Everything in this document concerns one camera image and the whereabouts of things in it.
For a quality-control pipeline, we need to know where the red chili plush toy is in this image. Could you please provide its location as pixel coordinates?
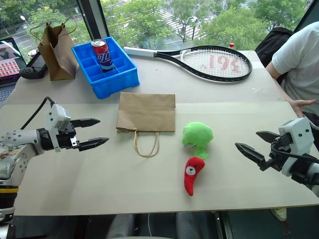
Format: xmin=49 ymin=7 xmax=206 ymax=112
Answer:
xmin=183 ymin=156 xmax=206 ymax=197

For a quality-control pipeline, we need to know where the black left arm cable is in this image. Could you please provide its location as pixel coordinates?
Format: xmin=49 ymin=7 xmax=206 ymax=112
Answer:
xmin=19 ymin=96 xmax=55 ymax=130

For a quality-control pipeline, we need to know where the red cola can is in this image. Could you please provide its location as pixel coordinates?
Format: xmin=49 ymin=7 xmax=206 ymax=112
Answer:
xmin=91 ymin=38 xmax=115 ymax=73

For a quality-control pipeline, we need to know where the blue plastic compartment bin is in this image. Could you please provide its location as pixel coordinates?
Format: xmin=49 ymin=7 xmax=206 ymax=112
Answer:
xmin=71 ymin=36 xmax=141 ymax=100

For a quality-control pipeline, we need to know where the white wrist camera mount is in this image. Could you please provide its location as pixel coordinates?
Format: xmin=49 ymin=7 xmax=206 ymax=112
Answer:
xmin=48 ymin=103 xmax=72 ymax=153
xmin=278 ymin=117 xmax=314 ymax=178

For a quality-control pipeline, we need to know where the black handheld game console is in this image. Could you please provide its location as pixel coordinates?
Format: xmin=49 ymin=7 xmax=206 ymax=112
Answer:
xmin=19 ymin=50 xmax=48 ymax=80

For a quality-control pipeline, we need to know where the person in white t-shirt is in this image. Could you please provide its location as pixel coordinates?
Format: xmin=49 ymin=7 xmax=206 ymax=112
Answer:
xmin=265 ymin=20 xmax=319 ymax=130

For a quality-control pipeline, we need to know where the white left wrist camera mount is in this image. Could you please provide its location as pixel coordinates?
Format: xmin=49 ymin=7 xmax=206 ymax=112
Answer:
xmin=48 ymin=103 xmax=72 ymax=153

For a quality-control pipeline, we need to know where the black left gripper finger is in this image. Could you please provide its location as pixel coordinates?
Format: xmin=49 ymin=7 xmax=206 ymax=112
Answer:
xmin=70 ymin=118 xmax=101 ymax=128
xmin=77 ymin=137 xmax=110 ymax=152

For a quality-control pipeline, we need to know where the thin white cable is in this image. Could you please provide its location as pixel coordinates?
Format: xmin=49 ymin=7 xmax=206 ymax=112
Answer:
xmin=147 ymin=212 xmax=153 ymax=238

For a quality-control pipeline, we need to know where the green plush toy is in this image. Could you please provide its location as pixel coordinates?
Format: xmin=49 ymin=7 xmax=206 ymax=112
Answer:
xmin=181 ymin=121 xmax=214 ymax=160

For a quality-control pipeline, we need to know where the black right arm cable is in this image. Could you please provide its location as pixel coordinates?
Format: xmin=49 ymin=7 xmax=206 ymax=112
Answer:
xmin=270 ymin=143 xmax=319 ymax=165

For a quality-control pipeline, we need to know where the flat brown paper bag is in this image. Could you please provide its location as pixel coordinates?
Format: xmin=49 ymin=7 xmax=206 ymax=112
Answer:
xmin=115 ymin=92 xmax=176 ymax=158

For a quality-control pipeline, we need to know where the robot body with yellow band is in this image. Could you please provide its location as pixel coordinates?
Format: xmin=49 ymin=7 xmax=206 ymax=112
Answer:
xmin=0 ymin=178 xmax=20 ymax=225

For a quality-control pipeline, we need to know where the open laptop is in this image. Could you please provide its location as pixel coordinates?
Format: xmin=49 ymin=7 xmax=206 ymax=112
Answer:
xmin=0 ymin=37 xmax=21 ymax=108

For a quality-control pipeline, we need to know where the open brown paper bag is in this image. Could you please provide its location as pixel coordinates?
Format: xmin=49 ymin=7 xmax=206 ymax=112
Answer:
xmin=29 ymin=15 xmax=78 ymax=82

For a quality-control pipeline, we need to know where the black backpack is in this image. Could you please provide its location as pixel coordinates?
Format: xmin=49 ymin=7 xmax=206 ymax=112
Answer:
xmin=255 ymin=26 xmax=294 ymax=84

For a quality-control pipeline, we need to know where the black white tennis racket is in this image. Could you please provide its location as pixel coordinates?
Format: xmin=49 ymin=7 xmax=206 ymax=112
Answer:
xmin=123 ymin=45 xmax=253 ymax=83

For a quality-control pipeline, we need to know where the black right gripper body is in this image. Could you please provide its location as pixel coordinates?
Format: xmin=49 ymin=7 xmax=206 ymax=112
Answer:
xmin=259 ymin=134 xmax=293 ymax=173

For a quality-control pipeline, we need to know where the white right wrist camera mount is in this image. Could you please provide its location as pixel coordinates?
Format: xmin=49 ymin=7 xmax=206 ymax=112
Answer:
xmin=278 ymin=117 xmax=314 ymax=178

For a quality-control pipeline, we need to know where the person's bare hand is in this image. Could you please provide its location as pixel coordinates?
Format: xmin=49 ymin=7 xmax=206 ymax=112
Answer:
xmin=290 ymin=99 xmax=318 ymax=118

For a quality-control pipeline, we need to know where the black window frame post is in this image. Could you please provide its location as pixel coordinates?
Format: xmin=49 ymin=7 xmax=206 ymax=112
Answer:
xmin=76 ymin=0 xmax=110 ymax=43

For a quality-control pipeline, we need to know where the white shoe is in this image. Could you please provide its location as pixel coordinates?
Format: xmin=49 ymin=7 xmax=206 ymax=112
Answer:
xmin=270 ymin=207 xmax=288 ymax=222

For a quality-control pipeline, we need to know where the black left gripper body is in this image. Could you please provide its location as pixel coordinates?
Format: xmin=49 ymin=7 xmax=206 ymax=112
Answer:
xmin=56 ymin=121 xmax=81 ymax=151

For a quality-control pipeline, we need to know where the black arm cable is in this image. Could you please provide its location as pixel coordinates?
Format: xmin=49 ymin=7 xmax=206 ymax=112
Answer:
xmin=270 ymin=143 xmax=319 ymax=165
xmin=19 ymin=96 xmax=55 ymax=130

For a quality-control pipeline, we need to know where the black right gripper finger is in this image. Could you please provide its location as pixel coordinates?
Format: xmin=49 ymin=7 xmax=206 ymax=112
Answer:
xmin=234 ymin=142 xmax=266 ymax=171
xmin=256 ymin=130 xmax=283 ymax=144

